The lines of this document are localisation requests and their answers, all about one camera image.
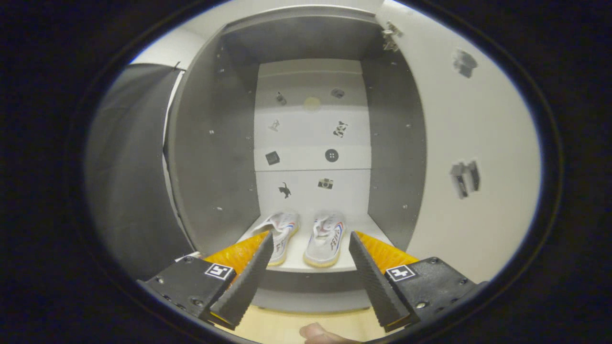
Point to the metal door hinge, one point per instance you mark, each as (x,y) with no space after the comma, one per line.
(391,37)

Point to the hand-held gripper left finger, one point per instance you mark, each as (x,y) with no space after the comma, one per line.
(248,282)

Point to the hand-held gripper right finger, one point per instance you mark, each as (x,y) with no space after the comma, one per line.
(375,282)

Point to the black backdrop cloth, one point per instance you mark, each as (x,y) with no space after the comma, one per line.
(129,167)

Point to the grey shoe cabinet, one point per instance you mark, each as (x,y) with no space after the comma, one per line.
(215,167)

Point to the white striped shoe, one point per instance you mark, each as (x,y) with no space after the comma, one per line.
(325,243)
(284,229)

